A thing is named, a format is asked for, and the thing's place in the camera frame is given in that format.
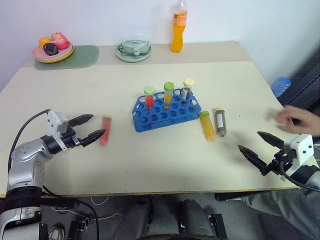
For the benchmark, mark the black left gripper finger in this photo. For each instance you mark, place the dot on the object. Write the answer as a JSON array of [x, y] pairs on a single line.
[[81, 119], [92, 137]]

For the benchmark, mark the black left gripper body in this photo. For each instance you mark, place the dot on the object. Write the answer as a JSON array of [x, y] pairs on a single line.
[[71, 141]]

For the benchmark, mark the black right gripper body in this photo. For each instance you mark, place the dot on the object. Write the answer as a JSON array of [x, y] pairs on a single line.
[[278, 162]]

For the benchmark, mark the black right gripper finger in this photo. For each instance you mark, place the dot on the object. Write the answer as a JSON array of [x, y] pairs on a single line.
[[251, 158], [271, 140]]

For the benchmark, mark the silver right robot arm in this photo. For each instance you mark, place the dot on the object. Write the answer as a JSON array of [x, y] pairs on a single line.
[[308, 175]]

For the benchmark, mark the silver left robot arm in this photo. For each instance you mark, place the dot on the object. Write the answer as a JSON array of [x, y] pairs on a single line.
[[25, 160]]

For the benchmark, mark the pink liquid tube green cap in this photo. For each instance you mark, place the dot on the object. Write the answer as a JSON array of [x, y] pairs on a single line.
[[107, 122]]

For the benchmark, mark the brown tube brown cap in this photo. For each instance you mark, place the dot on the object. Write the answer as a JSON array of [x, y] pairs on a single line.
[[221, 123]]

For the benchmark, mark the yellow liquid tube green cap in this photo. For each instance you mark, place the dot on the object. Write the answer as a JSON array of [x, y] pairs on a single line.
[[208, 127]]

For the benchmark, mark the red liquid tube green cap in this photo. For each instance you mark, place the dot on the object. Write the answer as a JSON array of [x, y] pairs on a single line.
[[149, 100]]

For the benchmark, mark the blue plastic test tube rack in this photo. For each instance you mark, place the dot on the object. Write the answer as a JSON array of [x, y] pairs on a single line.
[[160, 125]]

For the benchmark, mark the orange liquid tube green cap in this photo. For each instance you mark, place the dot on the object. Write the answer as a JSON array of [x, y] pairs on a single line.
[[168, 96]]

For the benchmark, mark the grey tube pale yellow cap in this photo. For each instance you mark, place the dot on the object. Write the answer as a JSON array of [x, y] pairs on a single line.
[[187, 92]]

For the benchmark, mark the person's bare hand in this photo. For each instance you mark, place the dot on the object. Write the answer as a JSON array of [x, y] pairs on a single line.
[[300, 121]]

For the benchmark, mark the grey trouser leg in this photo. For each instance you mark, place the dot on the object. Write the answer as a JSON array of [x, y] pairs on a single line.
[[280, 215]]

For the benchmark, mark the blue water jug cap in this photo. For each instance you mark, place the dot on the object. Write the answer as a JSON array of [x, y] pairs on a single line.
[[281, 86]]

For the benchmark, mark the green placemat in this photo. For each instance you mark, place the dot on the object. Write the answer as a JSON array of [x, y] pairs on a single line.
[[83, 57]]

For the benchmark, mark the stacked plates with toy food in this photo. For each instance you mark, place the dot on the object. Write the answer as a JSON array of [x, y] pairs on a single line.
[[65, 58]]

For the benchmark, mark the black chair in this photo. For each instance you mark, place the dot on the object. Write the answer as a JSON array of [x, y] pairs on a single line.
[[308, 80]]

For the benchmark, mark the toy red fruit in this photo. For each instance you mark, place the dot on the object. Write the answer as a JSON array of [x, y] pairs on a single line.
[[62, 45]]

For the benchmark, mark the toy purple fruit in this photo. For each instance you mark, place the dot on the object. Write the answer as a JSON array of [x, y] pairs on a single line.
[[50, 49]]

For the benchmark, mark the pink plate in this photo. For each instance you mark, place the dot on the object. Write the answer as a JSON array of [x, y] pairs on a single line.
[[38, 53]]

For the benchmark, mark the pale green round plate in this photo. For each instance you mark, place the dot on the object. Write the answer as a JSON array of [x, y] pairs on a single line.
[[132, 59]]

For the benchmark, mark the dark rounded shape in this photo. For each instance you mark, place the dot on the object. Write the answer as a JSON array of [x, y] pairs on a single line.
[[135, 217], [191, 216]]

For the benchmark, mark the toy pink peach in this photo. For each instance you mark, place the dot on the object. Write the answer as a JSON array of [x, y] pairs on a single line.
[[59, 37]]

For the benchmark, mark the toy orange fruit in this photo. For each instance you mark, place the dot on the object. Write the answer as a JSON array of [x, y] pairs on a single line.
[[44, 41]]

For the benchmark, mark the clear glass lidded container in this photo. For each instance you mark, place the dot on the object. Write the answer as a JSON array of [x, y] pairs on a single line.
[[133, 46]]

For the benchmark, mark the orange soda bottle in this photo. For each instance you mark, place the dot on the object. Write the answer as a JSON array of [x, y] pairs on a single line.
[[178, 37]]

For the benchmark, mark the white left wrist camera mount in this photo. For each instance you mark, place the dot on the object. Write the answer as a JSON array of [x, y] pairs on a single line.
[[53, 122]]

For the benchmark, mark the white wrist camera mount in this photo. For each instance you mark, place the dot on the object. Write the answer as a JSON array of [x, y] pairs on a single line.
[[300, 147], [53, 122]]

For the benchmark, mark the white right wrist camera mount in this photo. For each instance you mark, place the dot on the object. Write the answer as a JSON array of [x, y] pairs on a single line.
[[300, 147]]

